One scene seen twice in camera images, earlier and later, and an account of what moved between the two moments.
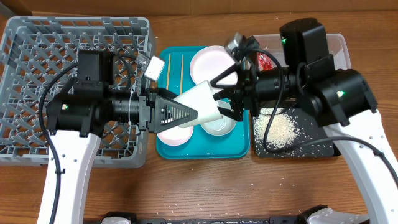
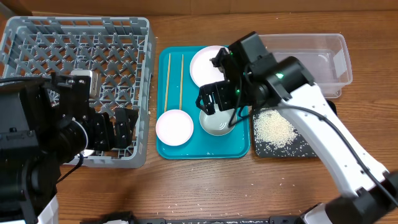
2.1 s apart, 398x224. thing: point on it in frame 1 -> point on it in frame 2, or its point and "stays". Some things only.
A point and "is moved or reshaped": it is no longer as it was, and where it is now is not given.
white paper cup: (202, 99) is moved or reshaped
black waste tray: (290, 132) stays
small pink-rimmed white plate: (176, 135) stays
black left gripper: (143, 112) -> (101, 131)
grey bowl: (222, 126) stays
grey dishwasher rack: (38, 53) stays
